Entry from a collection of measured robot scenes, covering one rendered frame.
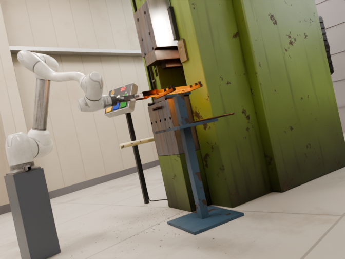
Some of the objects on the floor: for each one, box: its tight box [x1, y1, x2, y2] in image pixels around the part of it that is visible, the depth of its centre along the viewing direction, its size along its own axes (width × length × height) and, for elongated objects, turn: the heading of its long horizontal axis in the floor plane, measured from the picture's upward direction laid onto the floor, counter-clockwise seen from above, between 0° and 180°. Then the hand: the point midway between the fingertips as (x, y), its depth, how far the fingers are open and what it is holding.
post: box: [126, 113, 149, 204], centre depth 318 cm, size 4×4×108 cm
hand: (137, 96), depth 222 cm, fingers open, 7 cm apart
